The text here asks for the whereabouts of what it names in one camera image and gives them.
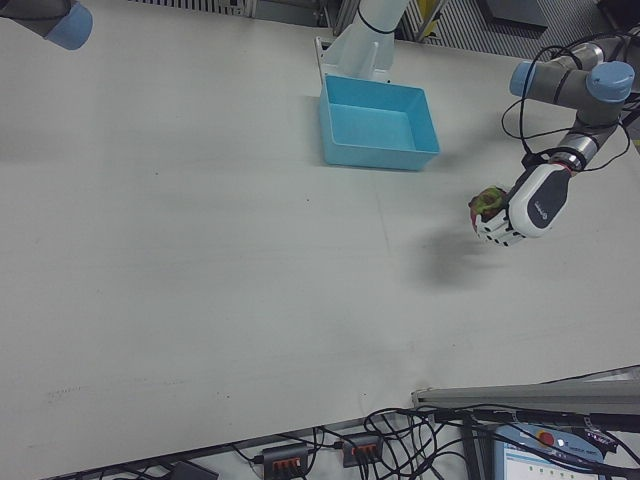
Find blue plastic bin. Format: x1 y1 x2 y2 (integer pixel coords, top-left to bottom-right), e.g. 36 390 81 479
318 73 441 173

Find white grey robot hand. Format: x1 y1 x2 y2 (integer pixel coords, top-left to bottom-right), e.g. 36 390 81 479
474 162 572 250

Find teach pendant with red button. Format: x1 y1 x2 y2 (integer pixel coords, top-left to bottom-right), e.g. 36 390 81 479
492 423 619 480

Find grey hub orange ports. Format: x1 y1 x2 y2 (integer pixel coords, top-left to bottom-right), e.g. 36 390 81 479
341 432 385 467
261 442 310 474

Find red dragon fruit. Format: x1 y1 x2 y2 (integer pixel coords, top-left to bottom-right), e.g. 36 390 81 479
467 185 511 234

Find dark grey box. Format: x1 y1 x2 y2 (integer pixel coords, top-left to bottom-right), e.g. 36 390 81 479
480 0 550 27

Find white pedestal stand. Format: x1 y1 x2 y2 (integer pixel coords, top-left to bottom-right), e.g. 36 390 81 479
313 0 407 84

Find aluminium frame rail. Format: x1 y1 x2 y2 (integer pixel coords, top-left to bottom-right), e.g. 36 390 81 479
411 367 640 414

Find yellow black post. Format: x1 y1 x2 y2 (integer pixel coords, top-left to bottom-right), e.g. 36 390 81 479
417 0 449 34

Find black power adapter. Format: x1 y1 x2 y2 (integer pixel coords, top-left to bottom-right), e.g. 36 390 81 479
169 459 219 480

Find tangled black cables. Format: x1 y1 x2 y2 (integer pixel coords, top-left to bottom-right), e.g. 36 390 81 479
363 407 481 480

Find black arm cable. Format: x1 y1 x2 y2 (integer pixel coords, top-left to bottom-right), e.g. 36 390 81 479
501 29 640 174

